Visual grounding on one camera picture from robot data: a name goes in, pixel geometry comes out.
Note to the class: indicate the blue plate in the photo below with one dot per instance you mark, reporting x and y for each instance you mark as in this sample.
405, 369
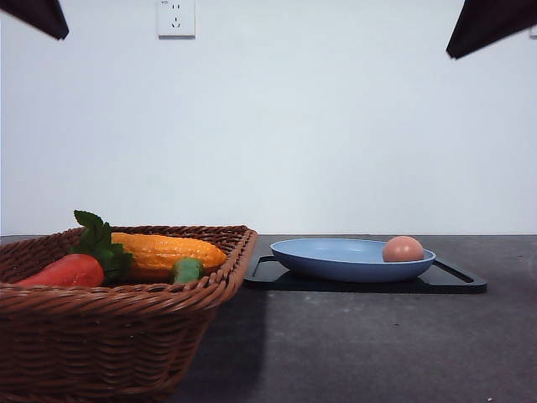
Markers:
343, 260

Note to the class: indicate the white wall switch plate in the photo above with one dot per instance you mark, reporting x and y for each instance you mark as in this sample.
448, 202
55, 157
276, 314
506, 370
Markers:
533, 32

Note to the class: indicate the black tray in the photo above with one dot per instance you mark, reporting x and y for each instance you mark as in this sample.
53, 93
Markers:
445, 276

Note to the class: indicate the brown wicker basket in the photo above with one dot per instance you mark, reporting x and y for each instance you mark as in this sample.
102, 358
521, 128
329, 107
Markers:
123, 341

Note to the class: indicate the red toy carrot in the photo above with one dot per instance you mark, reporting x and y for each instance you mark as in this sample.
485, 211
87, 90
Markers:
92, 260

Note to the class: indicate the white wall socket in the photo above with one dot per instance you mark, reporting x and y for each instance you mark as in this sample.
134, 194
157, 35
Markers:
176, 19

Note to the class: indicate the brown egg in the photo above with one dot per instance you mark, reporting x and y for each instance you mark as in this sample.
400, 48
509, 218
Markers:
402, 248

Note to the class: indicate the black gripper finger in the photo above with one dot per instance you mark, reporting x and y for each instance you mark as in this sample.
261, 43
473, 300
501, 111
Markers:
485, 22
45, 15

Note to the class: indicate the orange toy corn cob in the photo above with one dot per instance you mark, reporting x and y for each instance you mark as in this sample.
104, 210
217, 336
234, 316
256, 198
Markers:
161, 258

